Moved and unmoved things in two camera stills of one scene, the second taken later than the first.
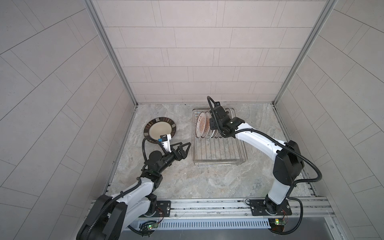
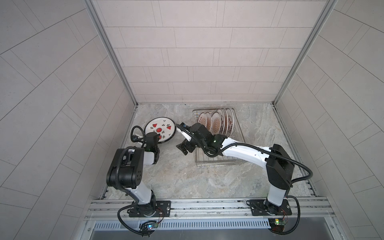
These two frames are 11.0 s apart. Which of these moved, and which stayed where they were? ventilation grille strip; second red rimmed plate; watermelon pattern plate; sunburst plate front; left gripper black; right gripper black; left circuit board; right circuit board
Moved: watermelon pattern plate; left gripper black; right gripper black
Stayed: sunburst plate front; left circuit board; ventilation grille strip; second red rimmed plate; right circuit board
